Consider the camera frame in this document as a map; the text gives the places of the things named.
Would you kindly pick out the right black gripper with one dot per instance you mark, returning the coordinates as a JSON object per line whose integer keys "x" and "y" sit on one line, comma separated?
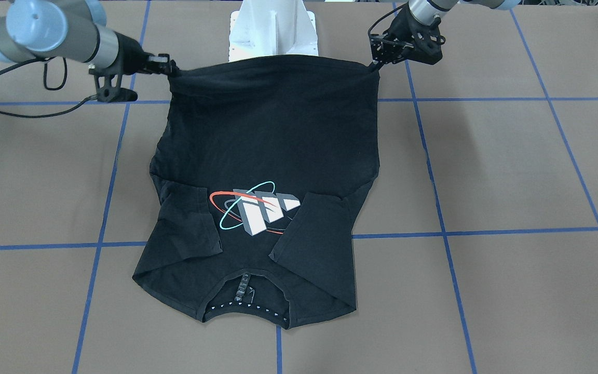
{"x": 132, "y": 57}

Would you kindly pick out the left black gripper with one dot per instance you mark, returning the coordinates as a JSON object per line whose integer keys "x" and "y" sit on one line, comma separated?
{"x": 402, "y": 24}

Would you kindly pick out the black printed t-shirt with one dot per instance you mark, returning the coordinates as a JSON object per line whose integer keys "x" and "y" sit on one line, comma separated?
{"x": 261, "y": 172}

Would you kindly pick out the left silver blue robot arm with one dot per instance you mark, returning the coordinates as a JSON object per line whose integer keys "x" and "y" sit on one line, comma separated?
{"x": 444, "y": 5}

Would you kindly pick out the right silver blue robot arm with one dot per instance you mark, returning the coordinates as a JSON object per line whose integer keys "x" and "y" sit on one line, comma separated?
{"x": 35, "y": 31}

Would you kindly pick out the blue tape line lengthwise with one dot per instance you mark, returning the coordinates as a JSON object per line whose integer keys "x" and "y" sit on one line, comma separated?
{"x": 122, "y": 111}

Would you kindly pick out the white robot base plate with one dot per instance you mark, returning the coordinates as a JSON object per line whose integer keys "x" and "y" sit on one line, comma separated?
{"x": 272, "y": 28}

